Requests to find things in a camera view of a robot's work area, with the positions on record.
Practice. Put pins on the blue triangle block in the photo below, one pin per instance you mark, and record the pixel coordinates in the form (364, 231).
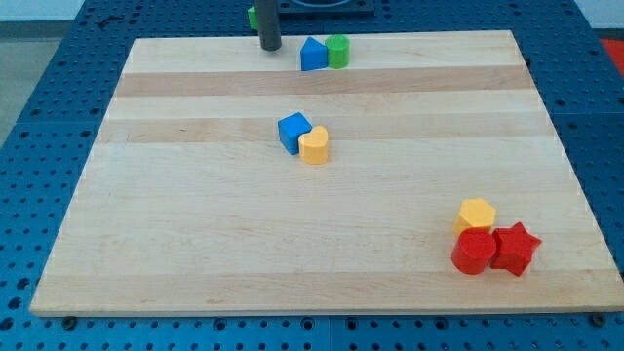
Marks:
(313, 55)

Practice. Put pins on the yellow heart block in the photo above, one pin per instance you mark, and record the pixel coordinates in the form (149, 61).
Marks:
(314, 146)

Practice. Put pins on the blue cube block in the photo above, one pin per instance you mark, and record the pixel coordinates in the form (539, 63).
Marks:
(290, 129)

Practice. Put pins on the light wooden board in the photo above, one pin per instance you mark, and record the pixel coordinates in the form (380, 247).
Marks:
(190, 205)

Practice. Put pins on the green cylinder block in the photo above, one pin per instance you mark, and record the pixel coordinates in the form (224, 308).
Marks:
(338, 47)

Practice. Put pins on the yellow hexagon block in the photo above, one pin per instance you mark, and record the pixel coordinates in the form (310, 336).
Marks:
(474, 213)

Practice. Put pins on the gray cylindrical pusher rod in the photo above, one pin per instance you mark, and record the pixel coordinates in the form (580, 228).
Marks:
(268, 24)

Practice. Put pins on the green block behind rod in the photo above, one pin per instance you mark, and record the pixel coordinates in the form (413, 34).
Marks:
(252, 18)

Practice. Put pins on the red cylinder block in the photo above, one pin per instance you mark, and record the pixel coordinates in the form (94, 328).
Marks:
(473, 251)

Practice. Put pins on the red star block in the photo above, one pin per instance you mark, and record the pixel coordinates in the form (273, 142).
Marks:
(515, 248)

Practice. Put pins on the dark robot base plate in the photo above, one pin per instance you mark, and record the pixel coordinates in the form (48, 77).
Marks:
(326, 6)

